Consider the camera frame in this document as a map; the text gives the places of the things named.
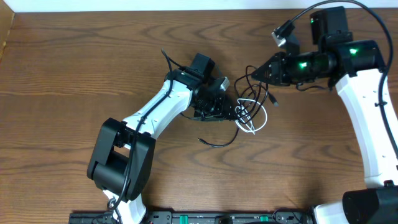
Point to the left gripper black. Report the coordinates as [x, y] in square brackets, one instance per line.
[222, 111]

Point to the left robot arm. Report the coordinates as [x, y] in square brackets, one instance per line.
[122, 157]

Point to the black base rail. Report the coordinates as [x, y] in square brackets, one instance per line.
[166, 217]

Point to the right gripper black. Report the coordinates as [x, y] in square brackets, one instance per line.
[278, 77]

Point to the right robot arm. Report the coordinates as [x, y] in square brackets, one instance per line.
[358, 72]

